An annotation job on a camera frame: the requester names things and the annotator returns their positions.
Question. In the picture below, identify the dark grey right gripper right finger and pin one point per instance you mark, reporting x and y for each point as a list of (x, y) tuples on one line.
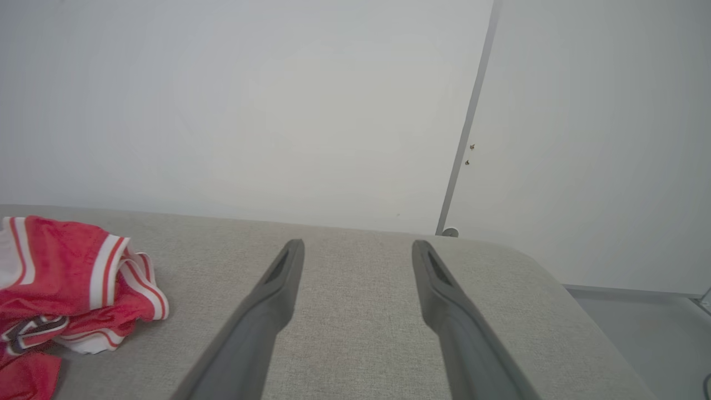
[(466, 344)]

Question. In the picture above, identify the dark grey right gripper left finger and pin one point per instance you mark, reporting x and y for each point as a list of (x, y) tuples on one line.
[(250, 339)]

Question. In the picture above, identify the red basketball jersey white trim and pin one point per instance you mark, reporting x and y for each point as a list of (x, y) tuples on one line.
[(55, 261)]

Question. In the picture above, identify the small round grey door stopper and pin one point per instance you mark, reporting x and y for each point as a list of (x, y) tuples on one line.
[(450, 232)]

